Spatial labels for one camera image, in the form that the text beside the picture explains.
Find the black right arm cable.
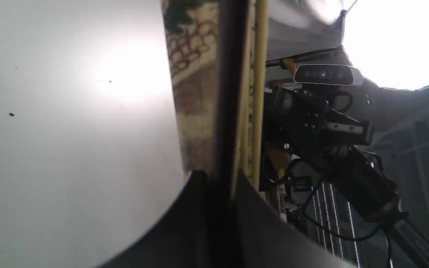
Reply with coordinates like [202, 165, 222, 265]
[285, 149, 394, 268]

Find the grey backdrop curtain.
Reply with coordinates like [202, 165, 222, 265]
[267, 0, 356, 60]

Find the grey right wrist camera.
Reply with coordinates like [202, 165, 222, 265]
[293, 63, 364, 86]

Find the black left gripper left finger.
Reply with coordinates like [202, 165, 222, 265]
[101, 170, 211, 268]

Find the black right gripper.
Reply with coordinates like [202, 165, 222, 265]
[261, 86, 373, 159]

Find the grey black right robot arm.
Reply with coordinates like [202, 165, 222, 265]
[263, 87, 429, 268]

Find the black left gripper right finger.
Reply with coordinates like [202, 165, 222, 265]
[234, 171, 353, 268]

